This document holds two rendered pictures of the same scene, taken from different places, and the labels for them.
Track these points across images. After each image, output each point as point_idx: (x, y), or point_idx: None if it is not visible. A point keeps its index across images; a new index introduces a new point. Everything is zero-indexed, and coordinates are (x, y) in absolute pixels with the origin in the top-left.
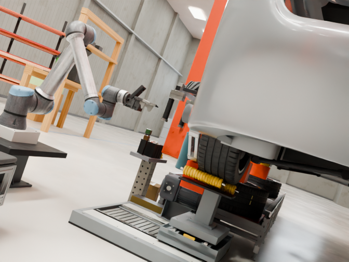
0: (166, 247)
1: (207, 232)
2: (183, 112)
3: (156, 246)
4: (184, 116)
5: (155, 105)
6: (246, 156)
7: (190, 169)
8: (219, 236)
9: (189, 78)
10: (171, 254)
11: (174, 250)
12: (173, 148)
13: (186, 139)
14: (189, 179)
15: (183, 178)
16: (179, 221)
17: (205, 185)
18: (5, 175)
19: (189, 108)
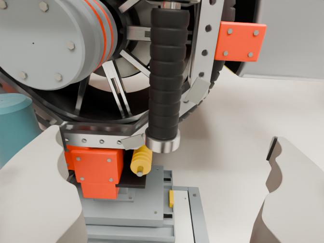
0: (181, 230)
1: (155, 175)
2: (82, 49)
3: (198, 239)
4: (86, 65)
5: (64, 140)
6: None
7: (150, 155)
8: (152, 165)
9: None
10: (199, 218)
11: (178, 220)
12: None
13: (26, 132)
14: (122, 171)
15: (136, 179)
16: (162, 206)
17: (129, 150)
18: None
19: (83, 18)
